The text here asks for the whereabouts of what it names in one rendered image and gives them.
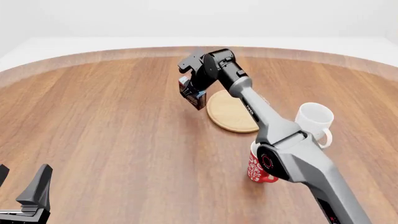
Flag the white mug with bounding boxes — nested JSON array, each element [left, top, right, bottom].
[[294, 102, 335, 149]]

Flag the red patterned mug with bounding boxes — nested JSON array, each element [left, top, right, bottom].
[[246, 140, 279, 184]]

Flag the round wooden plate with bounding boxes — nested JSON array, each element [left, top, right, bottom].
[[206, 90, 261, 134]]

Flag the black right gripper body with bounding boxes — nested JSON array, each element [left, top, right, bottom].
[[188, 67, 219, 93]]

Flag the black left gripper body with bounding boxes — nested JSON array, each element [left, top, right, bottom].
[[0, 205, 51, 224]]

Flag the dark chocolate pudding box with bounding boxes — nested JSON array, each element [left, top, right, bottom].
[[178, 75, 207, 111]]

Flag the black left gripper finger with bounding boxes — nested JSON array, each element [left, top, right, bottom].
[[16, 163, 53, 211], [0, 164, 10, 188]]

